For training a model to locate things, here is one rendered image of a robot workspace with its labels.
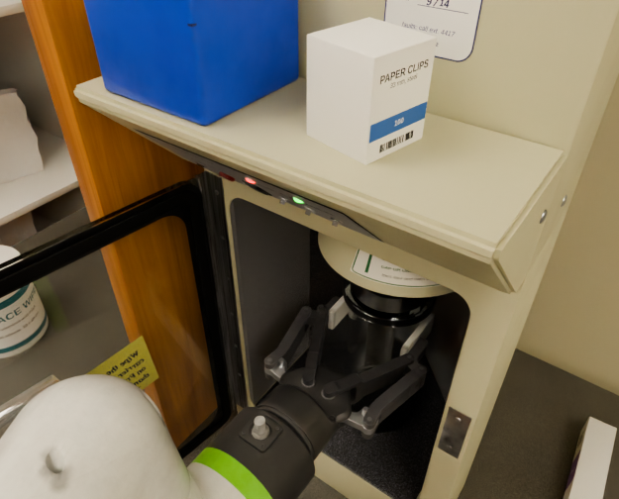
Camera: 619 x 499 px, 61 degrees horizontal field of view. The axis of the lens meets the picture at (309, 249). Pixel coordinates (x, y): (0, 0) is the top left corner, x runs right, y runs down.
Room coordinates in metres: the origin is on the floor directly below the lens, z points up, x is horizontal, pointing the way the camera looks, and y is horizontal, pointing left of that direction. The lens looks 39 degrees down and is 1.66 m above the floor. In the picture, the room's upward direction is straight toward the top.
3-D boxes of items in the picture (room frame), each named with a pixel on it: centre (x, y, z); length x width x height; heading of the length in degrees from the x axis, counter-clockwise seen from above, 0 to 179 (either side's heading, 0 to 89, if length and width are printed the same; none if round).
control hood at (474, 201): (0.33, 0.01, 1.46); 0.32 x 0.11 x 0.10; 54
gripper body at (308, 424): (0.32, 0.00, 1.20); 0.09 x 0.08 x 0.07; 144
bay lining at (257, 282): (0.47, -0.10, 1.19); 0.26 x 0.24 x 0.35; 54
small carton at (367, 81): (0.29, -0.03, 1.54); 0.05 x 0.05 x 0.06; 42
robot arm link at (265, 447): (0.26, 0.04, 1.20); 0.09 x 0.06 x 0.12; 54
